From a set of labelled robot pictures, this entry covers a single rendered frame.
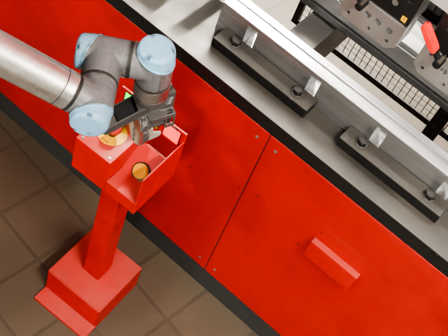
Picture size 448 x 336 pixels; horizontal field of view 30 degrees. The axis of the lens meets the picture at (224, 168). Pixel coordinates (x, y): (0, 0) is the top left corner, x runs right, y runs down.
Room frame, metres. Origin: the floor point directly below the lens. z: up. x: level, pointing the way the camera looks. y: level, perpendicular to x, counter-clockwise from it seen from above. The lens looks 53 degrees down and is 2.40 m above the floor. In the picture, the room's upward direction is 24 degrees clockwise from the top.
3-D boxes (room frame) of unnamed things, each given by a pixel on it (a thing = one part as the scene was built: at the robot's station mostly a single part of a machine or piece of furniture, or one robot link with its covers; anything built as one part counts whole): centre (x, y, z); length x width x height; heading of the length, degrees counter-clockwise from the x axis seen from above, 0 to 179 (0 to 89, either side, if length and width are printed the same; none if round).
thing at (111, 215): (1.16, 0.23, 0.39); 0.06 x 0.06 x 0.54; 73
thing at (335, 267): (1.20, -0.36, 0.58); 0.15 x 0.02 x 0.07; 70
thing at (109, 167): (1.16, 0.23, 0.75); 0.20 x 0.16 x 0.18; 73
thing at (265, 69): (1.44, 0.01, 0.89); 0.30 x 0.05 x 0.03; 70
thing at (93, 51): (1.05, 0.30, 1.14); 0.11 x 0.11 x 0.08; 14
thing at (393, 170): (1.31, -0.37, 0.89); 0.30 x 0.05 x 0.03; 70
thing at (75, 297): (1.13, 0.24, 0.06); 0.25 x 0.20 x 0.12; 163
